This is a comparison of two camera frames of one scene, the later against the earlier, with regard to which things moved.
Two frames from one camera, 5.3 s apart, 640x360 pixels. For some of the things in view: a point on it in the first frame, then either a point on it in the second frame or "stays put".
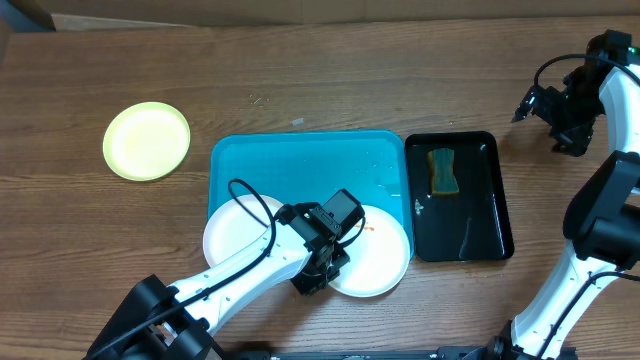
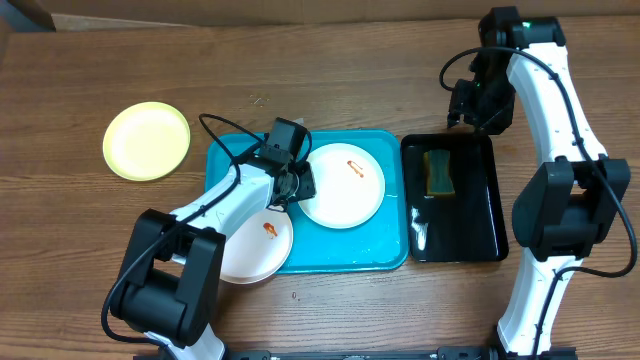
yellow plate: (144, 141) stays put
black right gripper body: (541, 103) to (463, 115)
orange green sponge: (443, 181) stays put
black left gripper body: (314, 280) to (304, 186)
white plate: (379, 258) to (349, 185)
